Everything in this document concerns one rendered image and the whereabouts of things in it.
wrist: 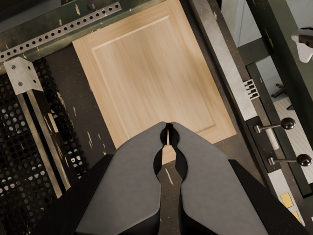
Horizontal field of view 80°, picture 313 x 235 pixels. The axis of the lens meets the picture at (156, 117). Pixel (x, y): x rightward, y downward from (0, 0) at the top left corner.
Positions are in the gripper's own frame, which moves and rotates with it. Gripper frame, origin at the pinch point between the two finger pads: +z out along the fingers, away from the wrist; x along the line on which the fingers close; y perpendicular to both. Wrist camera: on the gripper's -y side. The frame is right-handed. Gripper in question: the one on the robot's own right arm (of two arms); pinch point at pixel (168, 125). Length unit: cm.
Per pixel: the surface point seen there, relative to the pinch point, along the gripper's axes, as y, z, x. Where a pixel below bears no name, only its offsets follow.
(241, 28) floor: 7, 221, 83
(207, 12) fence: -7, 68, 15
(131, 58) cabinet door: 9, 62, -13
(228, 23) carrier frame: -2, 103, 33
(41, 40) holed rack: 3, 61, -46
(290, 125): 22, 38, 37
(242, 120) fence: 27, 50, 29
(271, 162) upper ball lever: 38, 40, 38
